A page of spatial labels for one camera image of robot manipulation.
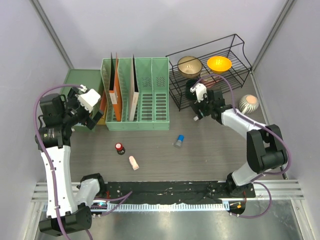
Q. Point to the green file organizer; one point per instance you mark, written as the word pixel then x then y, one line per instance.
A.
pixel 152 108

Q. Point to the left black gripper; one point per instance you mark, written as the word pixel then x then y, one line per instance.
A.
pixel 86 113

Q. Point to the dark green mug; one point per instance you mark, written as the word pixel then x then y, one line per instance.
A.
pixel 188 94

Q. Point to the white cable tray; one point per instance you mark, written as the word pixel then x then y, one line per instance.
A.
pixel 181 207

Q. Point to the pink mug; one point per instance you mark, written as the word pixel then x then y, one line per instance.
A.
pixel 208 80

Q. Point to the striped ceramic mug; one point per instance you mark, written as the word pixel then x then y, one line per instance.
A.
pixel 248 104

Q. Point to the orange folder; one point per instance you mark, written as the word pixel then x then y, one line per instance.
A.
pixel 115 89

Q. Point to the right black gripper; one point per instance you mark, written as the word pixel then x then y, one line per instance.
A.
pixel 196 106

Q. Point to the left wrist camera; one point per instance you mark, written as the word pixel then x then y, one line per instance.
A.
pixel 88 98

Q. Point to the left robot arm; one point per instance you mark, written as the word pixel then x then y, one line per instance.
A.
pixel 54 117

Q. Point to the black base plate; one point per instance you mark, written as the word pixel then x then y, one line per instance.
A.
pixel 177 192

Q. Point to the red black stamp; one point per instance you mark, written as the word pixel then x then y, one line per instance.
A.
pixel 120 148

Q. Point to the white folder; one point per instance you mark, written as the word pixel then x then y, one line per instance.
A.
pixel 133 91

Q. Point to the black wire rack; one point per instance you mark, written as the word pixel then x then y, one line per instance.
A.
pixel 231 47

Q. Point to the brown glass bowl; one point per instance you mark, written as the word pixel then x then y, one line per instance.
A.
pixel 189 67

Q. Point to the drawer box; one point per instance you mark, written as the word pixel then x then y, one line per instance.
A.
pixel 91 78

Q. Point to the blue grey bottle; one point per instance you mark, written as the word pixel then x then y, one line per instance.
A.
pixel 179 141

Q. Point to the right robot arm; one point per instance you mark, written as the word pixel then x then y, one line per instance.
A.
pixel 265 149

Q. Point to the pink eraser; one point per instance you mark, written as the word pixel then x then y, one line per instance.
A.
pixel 133 163

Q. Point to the orange bowl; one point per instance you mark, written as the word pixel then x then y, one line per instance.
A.
pixel 219 64

